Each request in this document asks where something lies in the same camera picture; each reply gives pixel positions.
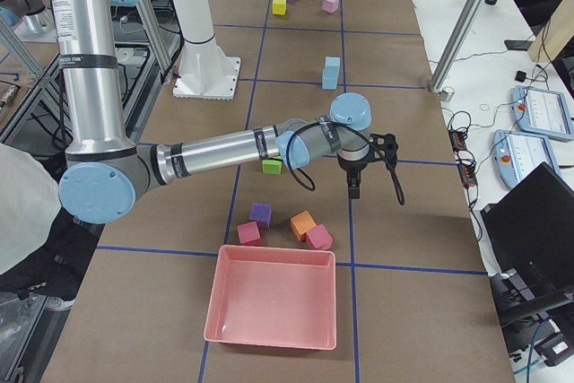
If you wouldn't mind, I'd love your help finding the green foam block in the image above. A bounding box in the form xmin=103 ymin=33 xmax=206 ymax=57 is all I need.
xmin=261 ymin=156 xmax=283 ymax=175

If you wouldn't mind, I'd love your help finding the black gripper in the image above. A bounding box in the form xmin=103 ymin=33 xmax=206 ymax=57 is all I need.
xmin=337 ymin=156 xmax=369 ymax=199

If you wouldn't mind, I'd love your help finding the light blue foam block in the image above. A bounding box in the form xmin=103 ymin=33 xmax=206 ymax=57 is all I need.
xmin=324 ymin=57 xmax=341 ymax=79
xmin=322 ymin=69 xmax=338 ymax=90

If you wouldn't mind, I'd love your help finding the aluminium frame post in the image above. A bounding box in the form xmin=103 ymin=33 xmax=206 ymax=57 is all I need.
xmin=427 ymin=0 xmax=484 ymax=93

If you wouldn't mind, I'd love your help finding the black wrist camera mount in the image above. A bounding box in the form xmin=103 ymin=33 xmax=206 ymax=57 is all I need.
xmin=370 ymin=133 xmax=398 ymax=168

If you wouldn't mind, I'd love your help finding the blue teach pendant tablet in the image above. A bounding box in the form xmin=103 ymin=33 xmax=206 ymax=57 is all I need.
xmin=492 ymin=129 xmax=561 ymax=188
xmin=510 ymin=85 xmax=573 ymax=142

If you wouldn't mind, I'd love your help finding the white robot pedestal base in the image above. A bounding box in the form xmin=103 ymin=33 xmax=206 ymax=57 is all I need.
xmin=172 ymin=0 xmax=241 ymax=100

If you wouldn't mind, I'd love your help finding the pink plastic bin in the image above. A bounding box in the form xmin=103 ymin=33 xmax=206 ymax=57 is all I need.
xmin=204 ymin=245 xmax=337 ymax=351

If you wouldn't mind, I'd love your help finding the black laptop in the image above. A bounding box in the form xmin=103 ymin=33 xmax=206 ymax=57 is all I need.
xmin=480 ymin=161 xmax=574 ymax=285

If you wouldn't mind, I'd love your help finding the orange foam block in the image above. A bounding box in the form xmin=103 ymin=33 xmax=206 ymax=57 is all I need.
xmin=290 ymin=211 xmax=317 ymax=242

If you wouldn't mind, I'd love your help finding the magenta foam block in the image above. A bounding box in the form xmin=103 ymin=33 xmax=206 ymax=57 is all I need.
xmin=305 ymin=224 xmax=334 ymax=250
xmin=237 ymin=222 xmax=262 ymax=247

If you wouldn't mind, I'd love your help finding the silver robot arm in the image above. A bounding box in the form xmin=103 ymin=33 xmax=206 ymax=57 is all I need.
xmin=1 ymin=0 xmax=54 ymax=35
xmin=51 ymin=0 xmax=372 ymax=224

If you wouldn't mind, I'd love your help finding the pink foam block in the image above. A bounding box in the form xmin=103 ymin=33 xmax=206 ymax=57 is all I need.
xmin=322 ymin=0 xmax=340 ymax=14

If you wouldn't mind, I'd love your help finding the yellow foam block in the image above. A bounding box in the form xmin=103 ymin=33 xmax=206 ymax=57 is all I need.
xmin=272 ymin=0 xmax=287 ymax=16

